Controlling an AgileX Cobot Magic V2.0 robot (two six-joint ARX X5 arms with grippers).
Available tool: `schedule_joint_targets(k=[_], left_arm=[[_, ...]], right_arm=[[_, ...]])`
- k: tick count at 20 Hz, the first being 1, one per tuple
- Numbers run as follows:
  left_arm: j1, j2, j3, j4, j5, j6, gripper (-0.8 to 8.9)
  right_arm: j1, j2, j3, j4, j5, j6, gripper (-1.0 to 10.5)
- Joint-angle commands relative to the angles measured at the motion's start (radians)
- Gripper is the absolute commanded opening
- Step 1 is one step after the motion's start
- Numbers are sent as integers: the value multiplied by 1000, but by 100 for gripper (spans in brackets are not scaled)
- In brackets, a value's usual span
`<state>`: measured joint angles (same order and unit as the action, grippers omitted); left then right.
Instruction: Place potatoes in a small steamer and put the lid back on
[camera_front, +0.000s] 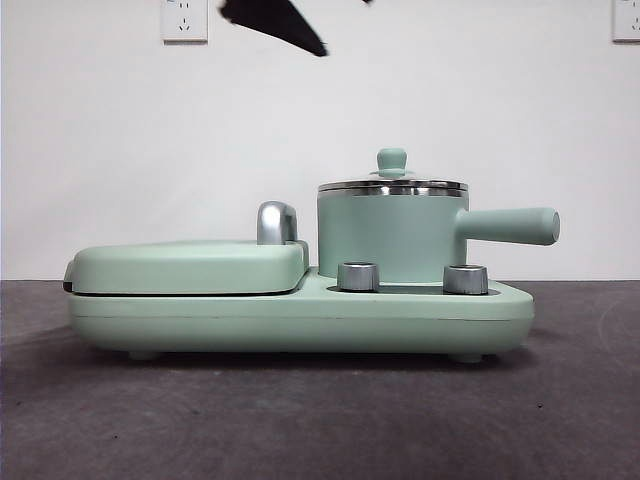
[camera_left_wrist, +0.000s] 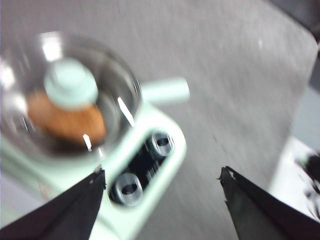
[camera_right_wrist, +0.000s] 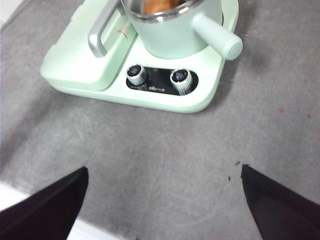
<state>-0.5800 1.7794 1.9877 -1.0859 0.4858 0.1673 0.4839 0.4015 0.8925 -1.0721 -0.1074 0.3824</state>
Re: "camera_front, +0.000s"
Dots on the glass lid with green knob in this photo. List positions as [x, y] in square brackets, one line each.
[393, 157]

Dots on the green breakfast machine base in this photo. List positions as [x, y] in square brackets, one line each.
[250, 320]

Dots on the white wall socket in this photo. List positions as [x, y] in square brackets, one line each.
[184, 22]
[627, 20]

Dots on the silver control knob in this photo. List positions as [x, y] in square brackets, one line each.
[357, 276]
[465, 279]

